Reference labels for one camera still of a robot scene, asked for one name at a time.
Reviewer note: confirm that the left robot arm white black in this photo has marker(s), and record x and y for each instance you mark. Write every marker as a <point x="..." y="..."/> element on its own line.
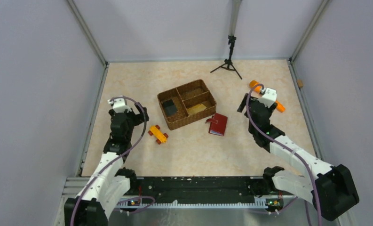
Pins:
<point x="94" y="204"/>

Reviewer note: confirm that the orange toy car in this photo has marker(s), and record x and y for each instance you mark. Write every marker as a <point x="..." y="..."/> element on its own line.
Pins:
<point x="161" y="138"/>

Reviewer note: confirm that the gold striped credit card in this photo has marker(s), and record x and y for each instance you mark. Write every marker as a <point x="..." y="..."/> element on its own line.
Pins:
<point x="196" y="109"/>

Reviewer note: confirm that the small brown wall block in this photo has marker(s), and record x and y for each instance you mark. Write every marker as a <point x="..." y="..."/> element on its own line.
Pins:
<point x="299" y="83"/>

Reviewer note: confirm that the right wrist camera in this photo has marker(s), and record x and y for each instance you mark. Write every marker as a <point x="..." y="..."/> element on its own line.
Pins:
<point x="268" y="97"/>

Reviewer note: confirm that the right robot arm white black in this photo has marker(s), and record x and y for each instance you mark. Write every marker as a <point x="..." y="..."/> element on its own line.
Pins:
<point x="330" y="189"/>

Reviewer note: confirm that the brown wicker divided basket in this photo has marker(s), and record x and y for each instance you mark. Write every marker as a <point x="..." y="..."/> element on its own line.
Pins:
<point x="185" y="96"/>

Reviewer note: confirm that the black tripod stand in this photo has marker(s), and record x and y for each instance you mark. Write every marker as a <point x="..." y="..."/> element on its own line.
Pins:
<point x="228" y="63"/>

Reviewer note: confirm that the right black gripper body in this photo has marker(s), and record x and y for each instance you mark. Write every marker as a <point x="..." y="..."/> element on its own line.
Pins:
<point x="251" y="102"/>

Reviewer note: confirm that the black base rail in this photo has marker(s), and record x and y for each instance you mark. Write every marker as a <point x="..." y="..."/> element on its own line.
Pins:
<point x="199" y="192"/>

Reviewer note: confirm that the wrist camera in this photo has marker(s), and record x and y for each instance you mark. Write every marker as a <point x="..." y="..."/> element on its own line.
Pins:
<point x="119" y="104"/>
<point x="268" y="97"/>

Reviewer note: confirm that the red leather card holder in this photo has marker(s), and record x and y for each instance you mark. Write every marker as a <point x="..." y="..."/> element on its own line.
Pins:
<point x="217" y="124"/>

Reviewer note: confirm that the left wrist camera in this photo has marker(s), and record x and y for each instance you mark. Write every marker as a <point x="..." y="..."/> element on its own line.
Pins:
<point x="119" y="104"/>

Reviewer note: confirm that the dark grey credit card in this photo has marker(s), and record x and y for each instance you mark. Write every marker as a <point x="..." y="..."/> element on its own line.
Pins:
<point x="168" y="104"/>
<point x="170" y="111"/>

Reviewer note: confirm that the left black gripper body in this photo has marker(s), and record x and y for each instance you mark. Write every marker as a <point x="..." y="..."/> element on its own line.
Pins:
<point x="136" y="115"/>

